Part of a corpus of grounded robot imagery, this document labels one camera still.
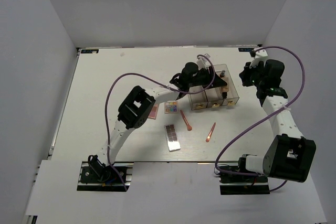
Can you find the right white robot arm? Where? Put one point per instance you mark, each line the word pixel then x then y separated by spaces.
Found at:
pixel 290 155

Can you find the right clear organizer bin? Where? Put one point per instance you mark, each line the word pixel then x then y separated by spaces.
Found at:
pixel 232 96

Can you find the silver eyeshadow palette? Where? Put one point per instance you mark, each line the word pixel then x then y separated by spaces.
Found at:
pixel 171 138

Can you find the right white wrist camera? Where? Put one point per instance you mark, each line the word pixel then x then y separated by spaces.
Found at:
pixel 258 55

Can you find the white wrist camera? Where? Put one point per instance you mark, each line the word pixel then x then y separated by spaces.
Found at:
pixel 258 55
pixel 203 61

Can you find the clear organizer bin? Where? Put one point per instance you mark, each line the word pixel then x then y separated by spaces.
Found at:
pixel 214 97
pixel 199 100
pixel 232 96

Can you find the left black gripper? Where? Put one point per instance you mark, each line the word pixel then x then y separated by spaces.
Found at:
pixel 209 76

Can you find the colourful square eyeshadow palette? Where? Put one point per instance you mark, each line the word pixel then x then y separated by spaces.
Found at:
pixel 170 107

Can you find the beige concealer tube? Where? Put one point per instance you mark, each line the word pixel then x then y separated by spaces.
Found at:
pixel 225 88

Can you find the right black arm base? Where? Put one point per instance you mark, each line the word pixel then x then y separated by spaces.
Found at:
pixel 230 184

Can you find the orange makeup brush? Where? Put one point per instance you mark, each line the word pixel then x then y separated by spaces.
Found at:
pixel 210 133

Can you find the middle clear organizer bin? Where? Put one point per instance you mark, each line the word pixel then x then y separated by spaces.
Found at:
pixel 214 97

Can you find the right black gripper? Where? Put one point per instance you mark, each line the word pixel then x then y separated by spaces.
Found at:
pixel 244 74

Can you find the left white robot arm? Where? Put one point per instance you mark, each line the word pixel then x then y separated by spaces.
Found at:
pixel 136 107

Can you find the pink blush palette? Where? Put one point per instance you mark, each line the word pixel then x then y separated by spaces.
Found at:
pixel 154 111

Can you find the foundation bottle with pump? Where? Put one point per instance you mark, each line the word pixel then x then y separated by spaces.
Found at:
pixel 222 74

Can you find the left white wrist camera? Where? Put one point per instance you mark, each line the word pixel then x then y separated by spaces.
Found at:
pixel 203 61

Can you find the left clear organizer bin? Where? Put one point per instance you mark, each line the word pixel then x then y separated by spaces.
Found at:
pixel 199 100

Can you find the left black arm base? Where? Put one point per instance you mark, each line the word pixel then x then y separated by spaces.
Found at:
pixel 89 181

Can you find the pink makeup brush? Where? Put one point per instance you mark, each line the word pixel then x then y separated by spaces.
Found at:
pixel 188 126

